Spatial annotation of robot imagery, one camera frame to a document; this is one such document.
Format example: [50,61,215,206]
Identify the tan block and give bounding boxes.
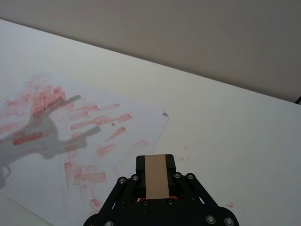
[138,154,177,202]

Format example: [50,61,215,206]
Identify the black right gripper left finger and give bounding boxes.
[98,155,146,214]

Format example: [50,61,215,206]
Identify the white paper sheet, red marks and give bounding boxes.
[0,70,171,226]

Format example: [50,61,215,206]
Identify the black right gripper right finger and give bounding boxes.
[166,154,219,208]

